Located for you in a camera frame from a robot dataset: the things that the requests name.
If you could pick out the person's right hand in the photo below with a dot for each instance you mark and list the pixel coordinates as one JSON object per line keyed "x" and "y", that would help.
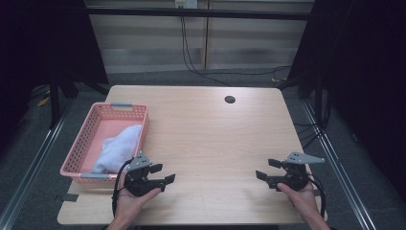
{"x": 301, "y": 201}

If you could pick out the pink perforated plastic basket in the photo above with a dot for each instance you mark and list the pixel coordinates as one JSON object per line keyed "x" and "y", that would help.
{"x": 111, "y": 140}

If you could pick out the yellow floor item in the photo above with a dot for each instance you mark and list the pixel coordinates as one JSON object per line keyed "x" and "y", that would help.
{"x": 43, "y": 101}

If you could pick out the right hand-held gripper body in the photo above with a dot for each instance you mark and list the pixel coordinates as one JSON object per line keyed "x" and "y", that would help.
{"x": 293, "y": 179}

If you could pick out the white towel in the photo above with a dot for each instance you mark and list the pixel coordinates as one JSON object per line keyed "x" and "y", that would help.
{"x": 118, "y": 150}

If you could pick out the person's left hand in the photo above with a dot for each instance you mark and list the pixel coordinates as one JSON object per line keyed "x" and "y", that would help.
{"x": 132, "y": 204}

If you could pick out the black tape strip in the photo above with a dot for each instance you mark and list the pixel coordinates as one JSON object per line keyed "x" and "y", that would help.
{"x": 68, "y": 197}

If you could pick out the white wall socket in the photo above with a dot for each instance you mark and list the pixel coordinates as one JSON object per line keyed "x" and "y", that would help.
{"x": 186, "y": 3}

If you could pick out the black curtain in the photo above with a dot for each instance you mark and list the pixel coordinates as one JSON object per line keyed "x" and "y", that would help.
{"x": 41, "y": 41}
{"x": 360, "y": 64}

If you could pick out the black metal stand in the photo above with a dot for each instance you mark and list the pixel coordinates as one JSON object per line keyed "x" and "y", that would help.
{"x": 54, "y": 102}

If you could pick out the black horizontal metal bar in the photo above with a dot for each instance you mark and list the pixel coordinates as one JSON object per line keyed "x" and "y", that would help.
{"x": 198, "y": 13}

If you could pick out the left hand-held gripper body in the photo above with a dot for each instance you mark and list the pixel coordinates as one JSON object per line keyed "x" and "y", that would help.
{"x": 140, "y": 183}

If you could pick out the silver floor rail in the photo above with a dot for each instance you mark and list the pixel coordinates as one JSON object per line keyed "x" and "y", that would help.
{"x": 32, "y": 166}
{"x": 338, "y": 166}

